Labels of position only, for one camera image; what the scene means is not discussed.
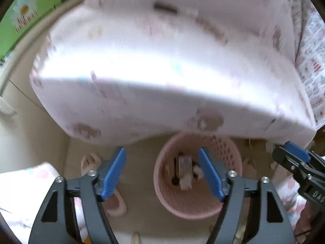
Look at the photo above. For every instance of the green picture board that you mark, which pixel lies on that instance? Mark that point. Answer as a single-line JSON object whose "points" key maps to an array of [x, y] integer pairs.
{"points": [[15, 30]]}

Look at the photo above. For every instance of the pink slipper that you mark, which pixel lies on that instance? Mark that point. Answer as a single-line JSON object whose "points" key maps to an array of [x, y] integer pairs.
{"points": [[118, 207]]}

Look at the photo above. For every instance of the pink plastic wastebasket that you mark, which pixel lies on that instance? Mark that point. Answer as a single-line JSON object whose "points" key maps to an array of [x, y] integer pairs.
{"points": [[177, 208]]}

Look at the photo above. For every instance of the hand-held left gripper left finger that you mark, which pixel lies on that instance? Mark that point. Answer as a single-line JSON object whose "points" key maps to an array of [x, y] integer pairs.
{"points": [[113, 172]]}

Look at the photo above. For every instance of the small dark object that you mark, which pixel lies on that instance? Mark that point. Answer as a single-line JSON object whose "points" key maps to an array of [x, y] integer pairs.
{"points": [[175, 181]]}

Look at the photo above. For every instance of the pink printed pajama pants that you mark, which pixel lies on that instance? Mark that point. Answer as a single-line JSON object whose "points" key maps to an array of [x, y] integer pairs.
{"points": [[25, 180]]}

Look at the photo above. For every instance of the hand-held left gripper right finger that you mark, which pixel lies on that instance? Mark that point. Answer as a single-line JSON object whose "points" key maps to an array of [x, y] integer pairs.
{"points": [[210, 172]]}

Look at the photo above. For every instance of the bow print tissue packet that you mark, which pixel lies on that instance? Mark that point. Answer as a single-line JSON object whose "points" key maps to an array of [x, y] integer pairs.
{"points": [[184, 164]]}

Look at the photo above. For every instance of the strawberry print quilt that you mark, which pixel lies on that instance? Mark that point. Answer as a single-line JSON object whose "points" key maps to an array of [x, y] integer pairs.
{"points": [[312, 56]]}

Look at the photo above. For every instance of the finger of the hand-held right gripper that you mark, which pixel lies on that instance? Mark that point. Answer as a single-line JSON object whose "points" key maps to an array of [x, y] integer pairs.
{"points": [[288, 160], [298, 151]]}

